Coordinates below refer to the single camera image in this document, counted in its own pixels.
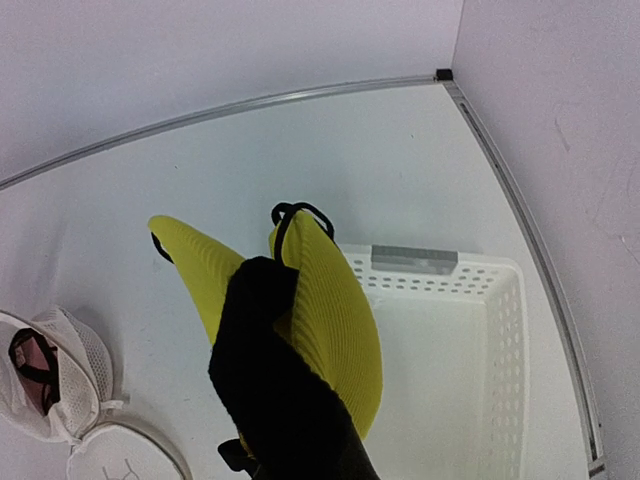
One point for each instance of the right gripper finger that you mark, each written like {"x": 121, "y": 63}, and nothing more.
{"x": 293, "y": 423}

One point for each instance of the white mesh laundry bag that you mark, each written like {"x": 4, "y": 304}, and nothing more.
{"x": 102, "y": 446}

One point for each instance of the white plastic basket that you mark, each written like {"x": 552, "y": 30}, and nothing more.
{"x": 454, "y": 340}

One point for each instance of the yellow bra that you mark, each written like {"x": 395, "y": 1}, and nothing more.
{"x": 331, "y": 324}

